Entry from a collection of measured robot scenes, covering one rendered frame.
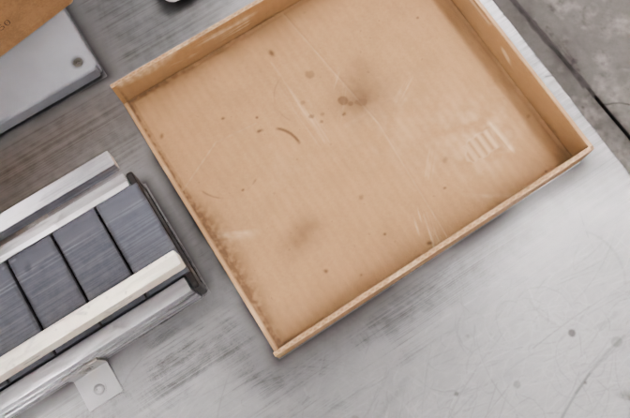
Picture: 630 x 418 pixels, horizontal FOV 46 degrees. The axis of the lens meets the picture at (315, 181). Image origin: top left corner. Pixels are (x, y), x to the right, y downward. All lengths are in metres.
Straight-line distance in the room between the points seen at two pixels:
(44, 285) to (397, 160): 0.30
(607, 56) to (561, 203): 1.05
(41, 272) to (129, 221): 0.08
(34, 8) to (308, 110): 0.25
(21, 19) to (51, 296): 0.24
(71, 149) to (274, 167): 0.18
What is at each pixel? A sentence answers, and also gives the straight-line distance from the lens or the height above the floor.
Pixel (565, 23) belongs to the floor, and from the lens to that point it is 1.69.
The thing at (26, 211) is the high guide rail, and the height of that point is 0.96.
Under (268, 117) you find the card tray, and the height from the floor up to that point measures 0.83.
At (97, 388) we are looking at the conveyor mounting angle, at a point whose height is 0.83.
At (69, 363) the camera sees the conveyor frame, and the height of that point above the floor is 0.88.
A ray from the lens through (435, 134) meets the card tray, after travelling 0.64.
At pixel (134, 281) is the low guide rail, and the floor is 0.92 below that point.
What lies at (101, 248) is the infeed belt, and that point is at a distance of 0.59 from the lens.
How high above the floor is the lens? 1.44
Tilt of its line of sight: 75 degrees down
